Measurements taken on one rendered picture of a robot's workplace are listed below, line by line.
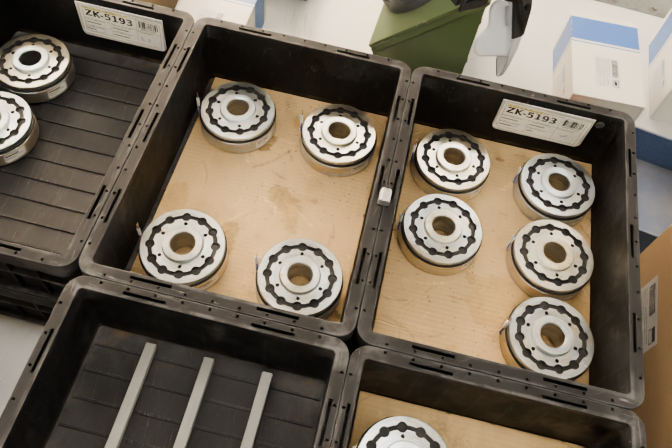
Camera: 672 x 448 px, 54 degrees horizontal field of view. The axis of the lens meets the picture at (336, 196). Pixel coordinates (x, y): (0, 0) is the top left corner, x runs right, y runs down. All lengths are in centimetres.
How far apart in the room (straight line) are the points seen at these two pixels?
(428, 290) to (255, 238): 23
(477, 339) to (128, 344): 41
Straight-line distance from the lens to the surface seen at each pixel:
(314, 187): 89
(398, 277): 84
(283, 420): 77
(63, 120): 99
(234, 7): 117
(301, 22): 128
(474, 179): 90
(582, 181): 96
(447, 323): 83
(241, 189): 89
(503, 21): 77
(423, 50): 113
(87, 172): 93
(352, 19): 130
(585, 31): 127
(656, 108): 130
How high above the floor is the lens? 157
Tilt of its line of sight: 57 degrees down
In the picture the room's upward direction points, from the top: 10 degrees clockwise
